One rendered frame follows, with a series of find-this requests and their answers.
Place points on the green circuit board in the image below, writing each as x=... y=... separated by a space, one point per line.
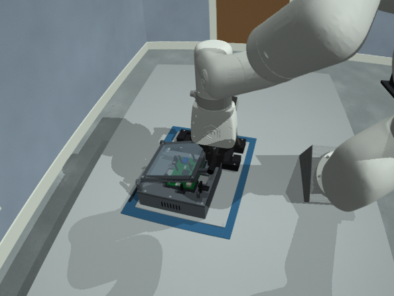
x=185 y=185

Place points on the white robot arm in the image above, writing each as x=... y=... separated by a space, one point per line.
x=303 y=37

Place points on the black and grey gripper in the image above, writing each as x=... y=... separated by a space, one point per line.
x=214 y=129

